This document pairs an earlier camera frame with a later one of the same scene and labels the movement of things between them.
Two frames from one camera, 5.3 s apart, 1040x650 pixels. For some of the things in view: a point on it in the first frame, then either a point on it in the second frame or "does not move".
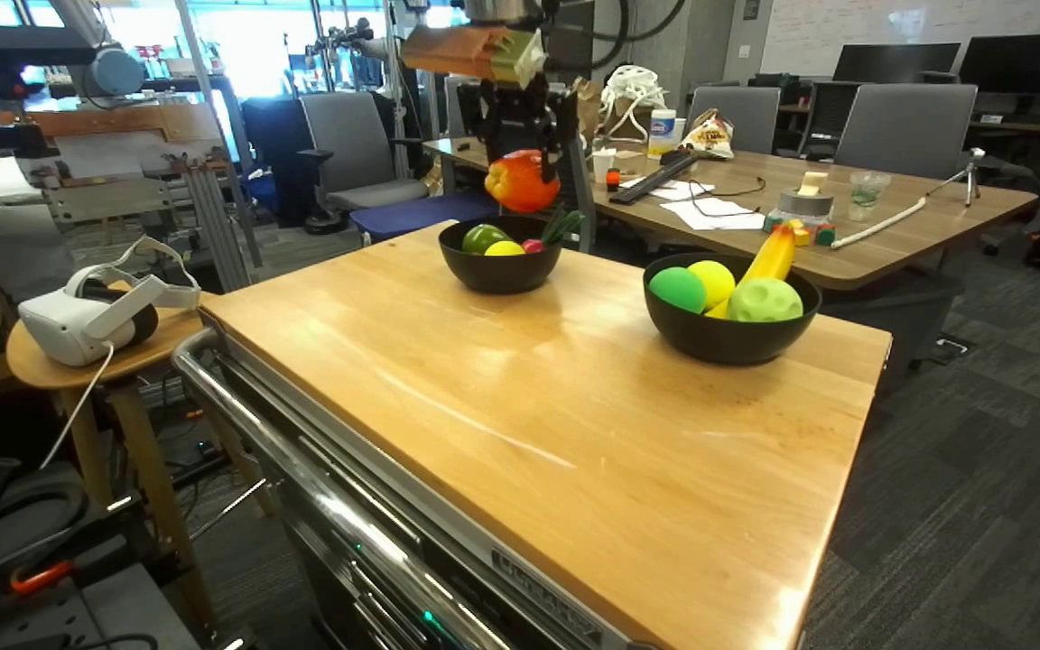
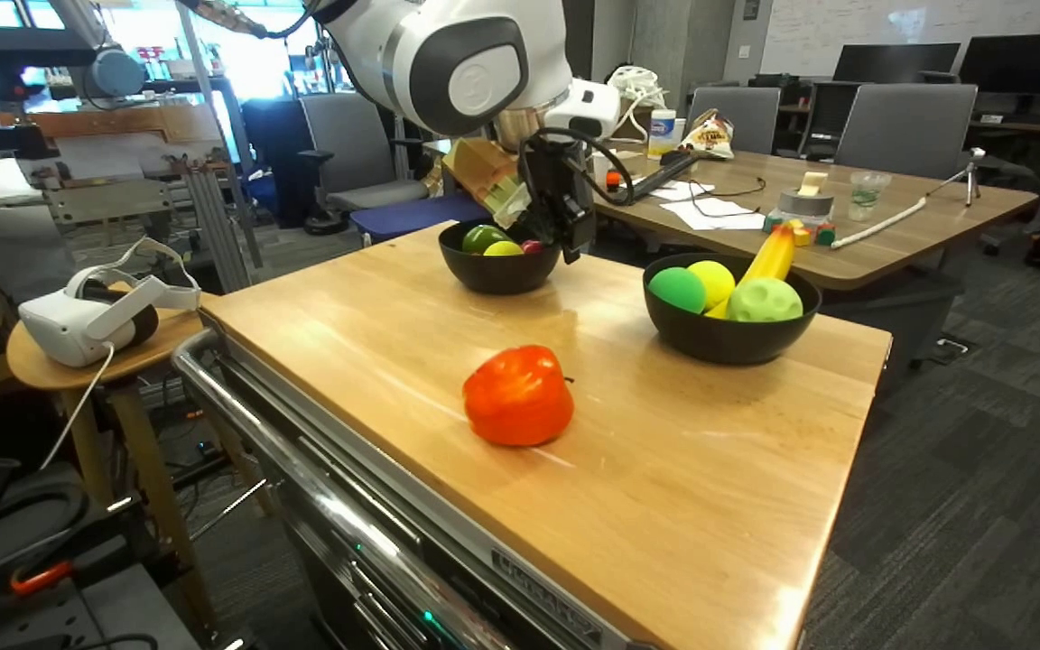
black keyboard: [647, 177] does not move
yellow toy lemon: [503, 250] does not move
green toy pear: [477, 239] does not move
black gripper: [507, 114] -> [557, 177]
